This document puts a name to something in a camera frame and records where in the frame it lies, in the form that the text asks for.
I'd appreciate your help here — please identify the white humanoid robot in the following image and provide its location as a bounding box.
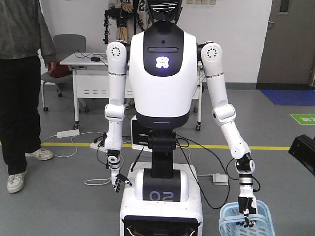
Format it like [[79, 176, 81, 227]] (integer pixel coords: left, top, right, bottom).
[[104, 0, 258, 236]]

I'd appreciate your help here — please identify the light blue shopping basket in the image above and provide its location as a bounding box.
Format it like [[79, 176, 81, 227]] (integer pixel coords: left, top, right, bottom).
[[219, 200, 275, 236]]

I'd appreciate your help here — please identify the red bag on chair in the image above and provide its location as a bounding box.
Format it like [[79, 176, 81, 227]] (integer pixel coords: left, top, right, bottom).
[[48, 62, 71, 78]]

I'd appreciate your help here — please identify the white folding table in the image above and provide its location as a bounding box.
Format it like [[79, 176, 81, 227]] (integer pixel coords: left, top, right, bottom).
[[60, 50, 203, 131]]

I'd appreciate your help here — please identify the person holding camera rig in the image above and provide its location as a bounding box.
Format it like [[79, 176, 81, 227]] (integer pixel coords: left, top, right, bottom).
[[108, 0, 152, 43]]

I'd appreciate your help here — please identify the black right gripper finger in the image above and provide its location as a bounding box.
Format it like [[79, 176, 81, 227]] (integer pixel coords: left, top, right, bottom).
[[288, 134, 315, 176]]

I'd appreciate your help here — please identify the grey door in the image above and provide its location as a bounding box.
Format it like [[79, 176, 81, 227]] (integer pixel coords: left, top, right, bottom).
[[256, 0, 315, 90]]

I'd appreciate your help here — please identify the grey office chair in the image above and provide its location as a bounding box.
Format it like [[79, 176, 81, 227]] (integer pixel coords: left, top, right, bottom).
[[40, 33, 87, 112]]

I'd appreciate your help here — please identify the white power strip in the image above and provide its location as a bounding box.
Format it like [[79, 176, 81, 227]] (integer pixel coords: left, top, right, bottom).
[[57, 129, 80, 138]]

